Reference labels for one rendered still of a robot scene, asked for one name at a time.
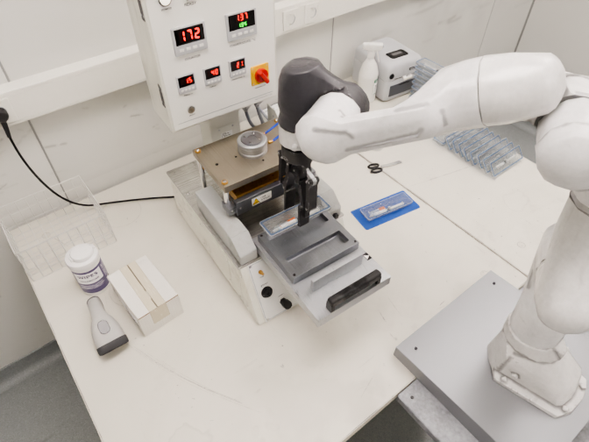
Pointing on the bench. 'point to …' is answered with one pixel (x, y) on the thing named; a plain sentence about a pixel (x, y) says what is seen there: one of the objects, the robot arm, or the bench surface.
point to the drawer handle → (353, 289)
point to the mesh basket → (56, 233)
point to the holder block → (309, 246)
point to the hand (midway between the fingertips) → (296, 207)
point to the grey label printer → (390, 67)
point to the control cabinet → (207, 61)
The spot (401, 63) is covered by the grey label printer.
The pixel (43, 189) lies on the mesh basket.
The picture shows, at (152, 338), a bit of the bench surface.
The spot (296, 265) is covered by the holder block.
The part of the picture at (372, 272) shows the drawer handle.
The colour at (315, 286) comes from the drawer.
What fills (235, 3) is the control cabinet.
